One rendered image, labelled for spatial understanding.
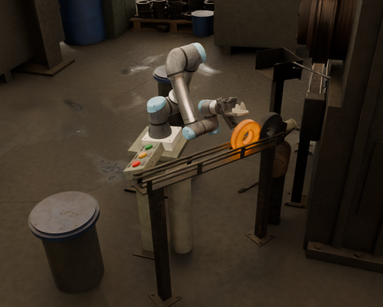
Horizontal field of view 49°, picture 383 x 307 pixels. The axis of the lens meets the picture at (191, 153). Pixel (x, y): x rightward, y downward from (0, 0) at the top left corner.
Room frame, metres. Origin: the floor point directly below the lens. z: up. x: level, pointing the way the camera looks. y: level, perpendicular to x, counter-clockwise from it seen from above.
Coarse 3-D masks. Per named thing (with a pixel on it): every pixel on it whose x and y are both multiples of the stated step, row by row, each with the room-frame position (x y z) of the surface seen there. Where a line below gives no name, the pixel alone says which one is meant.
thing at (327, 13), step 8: (320, 0) 1.89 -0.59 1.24; (328, 0) 1.89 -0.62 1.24; (320, 8) 1.87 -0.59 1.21; (328, 8) 1.87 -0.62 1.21; (320, 16) 1.87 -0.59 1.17; (328, 16) 1.86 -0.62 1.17; (320, 24) 1.86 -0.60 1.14; (328, 24) 1.85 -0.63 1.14; (320, 32) 1.86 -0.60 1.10; (328, 32) 1.85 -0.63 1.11; (320, 40) 1.86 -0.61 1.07; (328, 40) 1.85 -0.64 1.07; (320, 48) 1.87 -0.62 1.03; (312, 56) 1.90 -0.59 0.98; (320, 56) 1.90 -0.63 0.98; (312, 64) 1.96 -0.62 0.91
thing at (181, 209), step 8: (176, 168) 1.66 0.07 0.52; (176, 184) 1.58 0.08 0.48; (184, 184) 1.59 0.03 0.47; (168, 192) 1.61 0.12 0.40; (176, 192) 1.58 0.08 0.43; (184, 192) 1.59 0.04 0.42; (168, 200) 1.62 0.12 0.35; (176, 200) 1.58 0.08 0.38; (184, 200) 1.59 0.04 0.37; (176, 208) 1.58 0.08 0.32; (184, 208) 1.59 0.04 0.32; (176, 216) 1.58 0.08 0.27; (184, 216) 1.59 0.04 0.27; (176, 224) 1.59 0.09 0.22; (184, 224) 1.59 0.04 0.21; (176, 232) 1.59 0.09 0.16; (184, 232) 1.59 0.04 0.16; (176, 240) 1.59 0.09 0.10; (184, 240) 1.58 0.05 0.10; (176, 248) 1.59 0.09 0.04; (184, 248) 1.58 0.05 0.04
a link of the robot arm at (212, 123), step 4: (204, 116) 2.04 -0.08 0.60; (212, 116) 2.02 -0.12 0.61; (216, 116) 2.03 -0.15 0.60; (204, 120) 2.02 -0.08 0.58; (208, 120) 2.01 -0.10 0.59; (212, 120) 2.01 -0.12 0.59; (216, 120) 2.02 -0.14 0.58; (204, 124) 1.98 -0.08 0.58; (208, 124) 1.99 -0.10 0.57; (212, 124) 2.00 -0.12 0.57; (216, 124) 2.01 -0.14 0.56; (208, 128) 1.98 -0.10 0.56; (212, 128) 1.99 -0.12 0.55; (216, 128) 2.00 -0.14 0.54; (208, 132) 1.99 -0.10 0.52; (212, 132) 1.99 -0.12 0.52; (216, 132) 1.99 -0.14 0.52
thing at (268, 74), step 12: (276, 48) 2.76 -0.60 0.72; (264, 60) 2.73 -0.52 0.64; (276, 60) 2.76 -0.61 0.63; (288, 60) 2.69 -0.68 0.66; (300, 60) 2.52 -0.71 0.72; (264, 72) 2.64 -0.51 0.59; (276, 72) 2.47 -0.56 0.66; (288, 72) 2.50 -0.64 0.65; (300, 72) 2.52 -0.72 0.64; (276, 84) 2.56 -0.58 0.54; (276, 96) 2.56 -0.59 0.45; (276, 108) 2.57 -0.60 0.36
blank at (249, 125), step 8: (248, 120) 1.62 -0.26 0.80; (240, 128) 1.57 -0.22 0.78; (248, 128) 1.59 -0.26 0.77; (256, 128) 1.62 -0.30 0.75; (232, 136) 1.57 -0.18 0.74; (240, 136) 1.56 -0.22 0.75; (248, 136) 1.63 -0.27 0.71; (256, 136) 1.63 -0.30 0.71; (232, 144) 1.57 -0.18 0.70; (240, 144) 1.57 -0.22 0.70
